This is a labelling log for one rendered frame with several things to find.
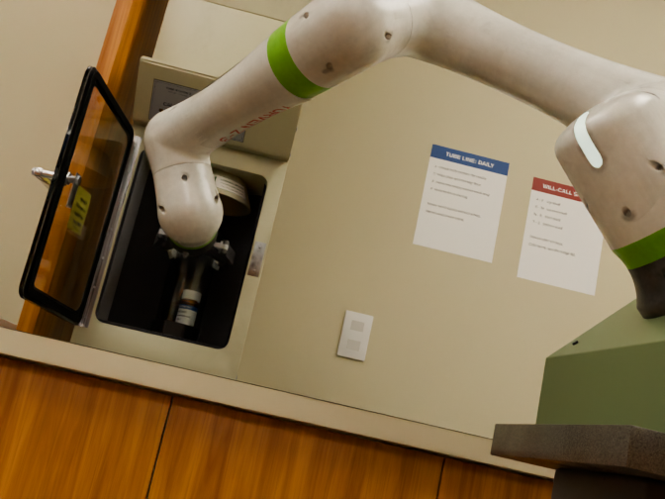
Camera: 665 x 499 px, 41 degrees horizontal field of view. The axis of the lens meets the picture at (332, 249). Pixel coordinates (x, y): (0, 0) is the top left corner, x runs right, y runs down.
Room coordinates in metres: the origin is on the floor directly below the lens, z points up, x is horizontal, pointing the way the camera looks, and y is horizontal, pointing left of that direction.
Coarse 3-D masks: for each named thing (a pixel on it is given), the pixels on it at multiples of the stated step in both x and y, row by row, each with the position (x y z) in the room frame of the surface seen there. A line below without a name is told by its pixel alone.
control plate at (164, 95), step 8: (160, 80) 1.59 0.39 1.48; (152, 88) 1.60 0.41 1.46; (160, 88) 1.60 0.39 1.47; (168, 88) 1.60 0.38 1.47; (176, 88) 1.60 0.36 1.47; (184, 88) 1.60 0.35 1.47; (192, 88) 1.59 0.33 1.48; (152, 96) 1.61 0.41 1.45; (160, 96) 1.61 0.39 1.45; (168, 96) 1.61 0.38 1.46; (176, 96) 1.61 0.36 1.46; (184, 96) 1.61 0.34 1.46; (152, 104) 1.63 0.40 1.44; (160, 104) 1.62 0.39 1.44; (168, 104) 1.62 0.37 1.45; (176, 104) 1.62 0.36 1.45; (152, 112) 1.64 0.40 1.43; (240, 136) 1.65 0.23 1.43
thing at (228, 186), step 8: (216, 176) 1.72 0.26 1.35; (224, 176) 1.72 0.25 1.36; (232, 176) 1.74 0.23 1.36; (216, 184) 1.71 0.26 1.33; (224, 184) 1.72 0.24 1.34; (232, 184) 1.73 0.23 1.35; (240, 184) 1.75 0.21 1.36; (224, 192) 1.71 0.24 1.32; (232, 192) 1.72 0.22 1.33; (240, 192) 1.74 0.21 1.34; (224, 200) 1.86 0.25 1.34; (232, 200) 1.85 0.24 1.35; (240, 200) 1.74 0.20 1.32; (248, 200) 1.78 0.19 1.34; (224, 208) 1.87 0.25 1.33; (232, 208) 1.86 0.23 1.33; (240, 208) 1.84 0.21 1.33; (248, 208) 1.77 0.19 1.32
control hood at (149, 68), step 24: (144, 72) 1.58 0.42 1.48; (168, 72) 1.58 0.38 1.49; (192, 72) 1.57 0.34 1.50; (144, 96) 1.62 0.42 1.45; (144, 120) 1.65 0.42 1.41; (264, 120) 1.63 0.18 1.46; (288, 120) 1.62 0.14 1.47; (240, 144) 1.67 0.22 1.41; (264, 144) 1.66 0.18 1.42; (288, 144) 1.66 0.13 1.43
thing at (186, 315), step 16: (176, 256) 1.76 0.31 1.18; (192, 256) 1.75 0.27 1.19; (208, 256) 1.76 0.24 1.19; (176, 272) 1.75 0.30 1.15; (192, 272) 1.75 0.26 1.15; (208, 272) 1.77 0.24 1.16; (176, 288) 1.75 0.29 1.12; (192, 288) 1.75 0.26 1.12; (208, 288) 1.78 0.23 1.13; (160, 304) 1.77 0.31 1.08; (176, 304) 1.75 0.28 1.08; (192, 304) 1.75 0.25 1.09; (176, 320) 1.75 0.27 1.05; (192, 320) 1.76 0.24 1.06
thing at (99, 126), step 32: (96, 96) 1.42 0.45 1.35; (96, 128) 1.46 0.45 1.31; (96, 160) 1.50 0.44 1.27; (64, 192) 1.41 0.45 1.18; (96, 192) 1.55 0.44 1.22; (64, 224) 1.45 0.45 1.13; (96, 224) 1.60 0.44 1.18; (32, 256) 1.36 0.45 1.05; (64, 256) 1.49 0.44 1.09; (64, 288) 1.53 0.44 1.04; (64, 320) 1.59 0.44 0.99
